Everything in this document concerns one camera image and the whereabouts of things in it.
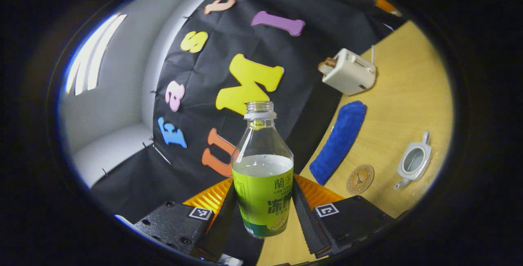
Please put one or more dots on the white toaster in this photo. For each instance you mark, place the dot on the white toaster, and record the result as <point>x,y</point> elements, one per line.
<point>349,74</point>

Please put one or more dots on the round brown coaster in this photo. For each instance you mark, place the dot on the round brown coaster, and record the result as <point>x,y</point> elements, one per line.
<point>360,179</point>

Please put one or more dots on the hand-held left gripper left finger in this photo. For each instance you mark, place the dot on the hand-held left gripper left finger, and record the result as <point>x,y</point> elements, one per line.
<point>220,225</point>

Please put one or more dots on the blue towel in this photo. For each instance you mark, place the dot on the blue towel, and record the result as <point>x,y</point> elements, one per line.
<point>339,143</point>

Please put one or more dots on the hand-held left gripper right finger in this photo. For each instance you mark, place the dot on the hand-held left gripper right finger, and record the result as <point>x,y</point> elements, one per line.
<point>308,225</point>

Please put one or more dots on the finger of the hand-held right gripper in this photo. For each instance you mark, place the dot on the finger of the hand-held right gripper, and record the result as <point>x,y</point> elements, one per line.
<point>386,5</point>

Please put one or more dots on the toast bread slice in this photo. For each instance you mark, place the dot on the toast bread slice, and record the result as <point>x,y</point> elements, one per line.
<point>327,65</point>

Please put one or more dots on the white teacup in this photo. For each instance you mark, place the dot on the white teacup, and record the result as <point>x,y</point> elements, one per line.
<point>414,162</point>

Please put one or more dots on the green label water bottle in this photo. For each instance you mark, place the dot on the green label water bottle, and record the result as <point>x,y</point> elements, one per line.
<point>261,196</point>

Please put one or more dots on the ceiling light panel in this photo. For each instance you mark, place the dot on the ceiling light panel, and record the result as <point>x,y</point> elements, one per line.
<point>96,53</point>

